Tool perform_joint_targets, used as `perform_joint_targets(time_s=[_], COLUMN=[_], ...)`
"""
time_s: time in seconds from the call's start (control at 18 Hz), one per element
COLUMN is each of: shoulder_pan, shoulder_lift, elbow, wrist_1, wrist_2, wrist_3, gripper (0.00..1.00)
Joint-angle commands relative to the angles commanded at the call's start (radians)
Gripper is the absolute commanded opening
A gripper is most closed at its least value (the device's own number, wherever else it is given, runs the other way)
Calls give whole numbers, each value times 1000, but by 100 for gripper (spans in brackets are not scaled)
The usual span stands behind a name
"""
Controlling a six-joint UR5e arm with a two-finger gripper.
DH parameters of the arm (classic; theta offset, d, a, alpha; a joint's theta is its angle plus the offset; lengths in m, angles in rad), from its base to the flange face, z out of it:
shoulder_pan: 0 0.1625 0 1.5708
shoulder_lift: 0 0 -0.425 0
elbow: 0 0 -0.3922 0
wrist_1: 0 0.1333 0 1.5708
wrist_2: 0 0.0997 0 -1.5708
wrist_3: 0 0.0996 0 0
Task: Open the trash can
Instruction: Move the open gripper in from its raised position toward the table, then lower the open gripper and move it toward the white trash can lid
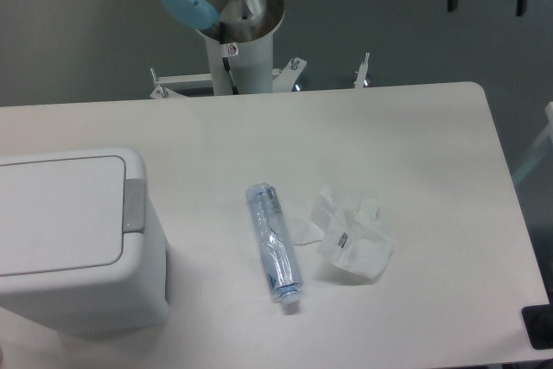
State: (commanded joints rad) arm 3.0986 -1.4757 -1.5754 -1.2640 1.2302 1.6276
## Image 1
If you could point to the white trash can lid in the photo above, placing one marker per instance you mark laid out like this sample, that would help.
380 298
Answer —
61 214

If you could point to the crumpled white plastic wrapper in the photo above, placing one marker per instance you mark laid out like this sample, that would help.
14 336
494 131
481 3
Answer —
345 225

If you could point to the white trash can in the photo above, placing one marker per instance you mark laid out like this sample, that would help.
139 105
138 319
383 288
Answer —
129 293

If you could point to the black device at table edge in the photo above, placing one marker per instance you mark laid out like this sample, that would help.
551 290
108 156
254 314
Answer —
538 324

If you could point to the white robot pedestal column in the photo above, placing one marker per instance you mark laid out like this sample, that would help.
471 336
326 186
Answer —
240 67

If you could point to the crushed clear plastic bottle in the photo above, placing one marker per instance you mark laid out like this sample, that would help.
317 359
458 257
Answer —
276 250

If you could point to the grey lid push button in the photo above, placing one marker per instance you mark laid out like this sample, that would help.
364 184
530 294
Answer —
134 205

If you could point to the white metal base frame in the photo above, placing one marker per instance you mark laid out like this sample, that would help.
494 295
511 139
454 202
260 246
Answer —
285 79

